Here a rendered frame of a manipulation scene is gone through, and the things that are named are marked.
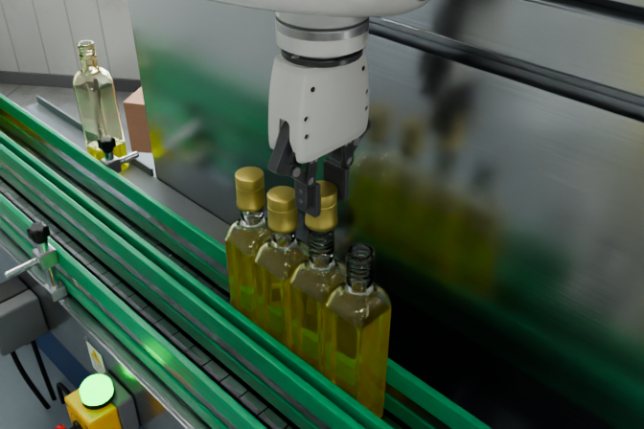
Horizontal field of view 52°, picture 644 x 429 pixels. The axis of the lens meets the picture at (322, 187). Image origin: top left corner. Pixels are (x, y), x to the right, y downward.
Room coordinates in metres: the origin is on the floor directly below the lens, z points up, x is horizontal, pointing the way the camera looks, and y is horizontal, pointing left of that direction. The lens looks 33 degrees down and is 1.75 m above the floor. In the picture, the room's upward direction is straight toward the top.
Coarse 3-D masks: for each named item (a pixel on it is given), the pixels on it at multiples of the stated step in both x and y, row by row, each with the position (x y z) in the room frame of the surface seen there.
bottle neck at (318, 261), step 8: (312, 232) 0.58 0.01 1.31; (320, 232) 0.59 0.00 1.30; (328, 232) 0.58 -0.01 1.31; (312, 240) 0.57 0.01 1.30; (320, 240) 0.57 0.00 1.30; (328, 240) 0.57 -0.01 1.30; (312, 248) 0.57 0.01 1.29; (320, 248) 0.57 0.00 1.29; (328, 248) 0.57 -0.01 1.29; (312, 256) 0.57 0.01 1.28; (320, 256) 0.57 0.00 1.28; (328, 256) 0.57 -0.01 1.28; (312, 264) 0.57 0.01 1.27; (320, 264) 0.57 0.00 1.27; (328, 264) 0.57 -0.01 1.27
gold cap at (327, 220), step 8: (320, 184) 0.59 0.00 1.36; (328, 184) 0.59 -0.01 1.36; (328, 192) 0.57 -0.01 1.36; (336, 192) 0.58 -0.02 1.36; (328, 200) 0.57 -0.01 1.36; (336, 200) 0.58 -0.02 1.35; (328, 208) 0.57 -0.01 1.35; (336, 208) 0.58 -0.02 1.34; (312, 216) 0.57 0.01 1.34; (320, 216) 0.56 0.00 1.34; (328, 216) 0.57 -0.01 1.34; (336, 216) 0.58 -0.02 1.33; (312, 224) 0.57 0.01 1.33; (320, 224) 0.57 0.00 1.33; (328, 224) 0.57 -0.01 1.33; (336, 224) 0.58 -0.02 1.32
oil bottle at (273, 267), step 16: (256, 256) 0.62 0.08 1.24; (272, 256) 0.60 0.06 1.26; (288, 256) 0.60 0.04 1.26; (304, 256) 0.61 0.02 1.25; (256, 272) 0.62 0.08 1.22; (272, 272) 0.59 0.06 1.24; (288, 272) 0.59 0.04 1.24; (256, 288) 0.62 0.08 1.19; (272, 288) 0.60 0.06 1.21; (288, 288) 0.59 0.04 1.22; (272, 304) 0.60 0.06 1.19; (288, 304) 0.59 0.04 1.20; (272, 320) 0.60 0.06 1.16; (288, 320) 0.59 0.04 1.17; (272, 336) 0.60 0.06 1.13; (288, 336) 0.59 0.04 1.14
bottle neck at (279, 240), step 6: (276, 234) 0.61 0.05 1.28; (282, 234) 0.61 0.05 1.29; (288, 234) 0.61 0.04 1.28; (294, 234) 0.62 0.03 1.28; (276, 240) 0.61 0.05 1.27; (282, 240) 0.61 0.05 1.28; (288, 240) 0.61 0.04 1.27; (294, 240) 0.62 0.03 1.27; (276, 246) 0.61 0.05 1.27; (282, 246) 0.61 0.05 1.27; (288, 246) 0.61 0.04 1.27
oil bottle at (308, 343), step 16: (304, 272) 0.57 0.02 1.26; (320, 272) 0.57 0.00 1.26; (336, 272) 0.57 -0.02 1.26; (304, 288) 0.56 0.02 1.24; (320, 288) 0.55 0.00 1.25; (304, 304) 0.56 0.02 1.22; (320, 304) 0.55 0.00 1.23; (304, 320) 0.56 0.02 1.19; (320, 320) 0.55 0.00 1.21; (304, 336) 0.56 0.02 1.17; (320, 336) 0.55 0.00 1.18; (304, 352) 0.56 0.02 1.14; (320, 352) 0.55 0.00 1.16; (320, 368) 0.55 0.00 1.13
